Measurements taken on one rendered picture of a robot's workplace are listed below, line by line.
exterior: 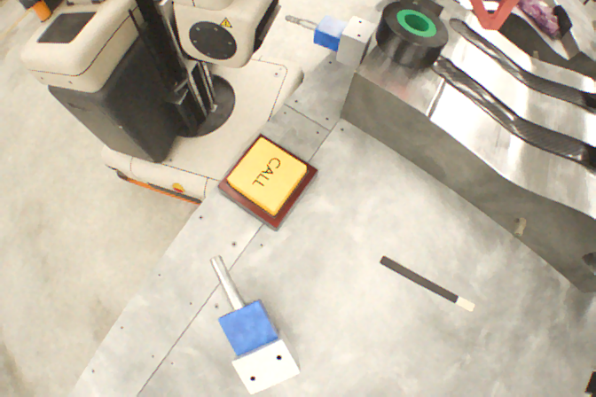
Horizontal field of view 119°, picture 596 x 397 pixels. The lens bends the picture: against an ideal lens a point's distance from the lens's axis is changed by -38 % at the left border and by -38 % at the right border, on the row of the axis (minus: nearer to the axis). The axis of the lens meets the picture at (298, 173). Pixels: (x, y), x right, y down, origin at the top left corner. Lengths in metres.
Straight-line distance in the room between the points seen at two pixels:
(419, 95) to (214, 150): 0.75
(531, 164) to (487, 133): 0.07
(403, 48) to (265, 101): 0.76
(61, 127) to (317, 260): 1.67
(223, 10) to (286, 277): 0.43
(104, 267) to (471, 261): 1.29
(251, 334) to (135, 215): 1.08
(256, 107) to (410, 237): 0.77
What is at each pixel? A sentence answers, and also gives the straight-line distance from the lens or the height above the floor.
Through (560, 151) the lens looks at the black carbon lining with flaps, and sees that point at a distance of 0.40.
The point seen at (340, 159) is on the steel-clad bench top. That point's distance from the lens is 0.34.
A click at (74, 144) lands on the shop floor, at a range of 1.67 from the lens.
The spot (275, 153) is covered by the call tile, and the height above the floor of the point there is 0.84.
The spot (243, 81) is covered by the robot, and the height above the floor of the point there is 0.28.
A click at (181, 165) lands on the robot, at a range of 0.95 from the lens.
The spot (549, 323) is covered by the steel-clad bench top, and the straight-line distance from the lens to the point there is 0.50.
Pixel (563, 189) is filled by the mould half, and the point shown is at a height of 0.91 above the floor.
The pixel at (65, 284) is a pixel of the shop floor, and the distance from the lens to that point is 1.50.
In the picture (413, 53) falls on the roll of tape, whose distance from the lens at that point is 0.31.
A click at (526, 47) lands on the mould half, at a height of 0.84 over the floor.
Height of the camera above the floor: 1.11
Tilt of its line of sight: 69 degrees down
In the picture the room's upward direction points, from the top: 8 degrees clockwise
